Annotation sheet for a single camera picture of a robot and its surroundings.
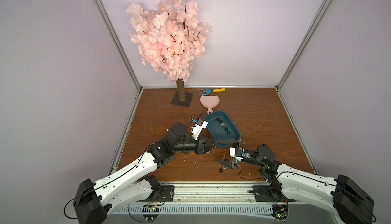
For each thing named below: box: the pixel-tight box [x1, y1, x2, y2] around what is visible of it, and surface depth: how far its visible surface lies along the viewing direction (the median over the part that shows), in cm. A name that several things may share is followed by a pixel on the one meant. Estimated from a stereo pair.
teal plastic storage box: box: [204, 110, 241, 149], surface depth 98 cm
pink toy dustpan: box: [199, 95, 220, 115], surface depth 113 cm
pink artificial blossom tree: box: [126, 0, 210, 107], surface depth 72 cm
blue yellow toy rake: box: [198, 88, 226, 96], surface depth 120 cm
